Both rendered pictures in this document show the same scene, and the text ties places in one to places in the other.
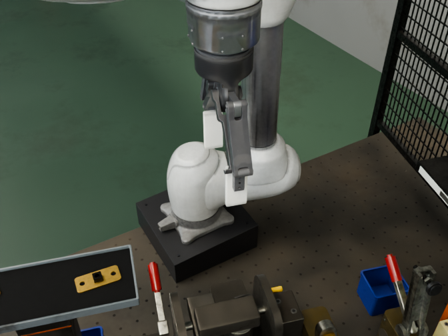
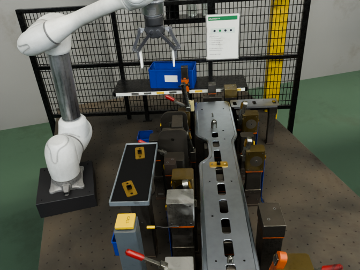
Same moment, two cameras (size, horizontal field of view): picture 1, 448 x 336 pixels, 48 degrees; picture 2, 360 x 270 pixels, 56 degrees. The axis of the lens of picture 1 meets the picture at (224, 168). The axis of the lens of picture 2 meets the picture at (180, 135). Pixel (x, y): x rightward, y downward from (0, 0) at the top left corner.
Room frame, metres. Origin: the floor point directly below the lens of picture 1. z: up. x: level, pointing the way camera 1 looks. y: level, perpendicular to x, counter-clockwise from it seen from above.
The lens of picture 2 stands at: (0.09, 1.29, 1.95)
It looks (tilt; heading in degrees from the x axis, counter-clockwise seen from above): 32 degrees down; 288
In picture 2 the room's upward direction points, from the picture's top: 4 degrees counter-clockwise
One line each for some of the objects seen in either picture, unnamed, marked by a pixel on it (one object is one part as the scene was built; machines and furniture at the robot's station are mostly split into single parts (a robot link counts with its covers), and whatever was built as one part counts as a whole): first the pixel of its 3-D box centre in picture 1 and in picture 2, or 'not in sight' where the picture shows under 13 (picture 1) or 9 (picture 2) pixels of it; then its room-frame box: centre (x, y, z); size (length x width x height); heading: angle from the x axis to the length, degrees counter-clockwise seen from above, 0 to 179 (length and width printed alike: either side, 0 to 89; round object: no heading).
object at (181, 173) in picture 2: not in sight; (181, 207); (0.44, 0.24, 0.89); 0.12 x 0.08 x 0.38; 14
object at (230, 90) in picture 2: not in sight; (230, 111); (0.37, -0.70, 0.88); 0.08 x 0.08 x 0.36; 14
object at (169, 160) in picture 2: not in sight; (173, 195); (0.50, 0.19, 0.90); 0.05 x 0.05 x 0.40; 14
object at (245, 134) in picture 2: not in sight; (248, 156); (0.20, -0.26, 0.84); 0.10 x 0.05 x 0.29; 14
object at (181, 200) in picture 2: not in sight; (179, 235); (0.41, 0.41, 0.90); 0.13 x 0.08 x 0.41; 14
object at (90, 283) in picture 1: (97, 277); (139, 151); (0.61, 0.24, 1.17); 0.08 x 0.04 x 0.01; 114
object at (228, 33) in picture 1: (223, 21); (152, 7); (0.58, 0.00, 1.69); 0.09 x 0.09 x 0.06
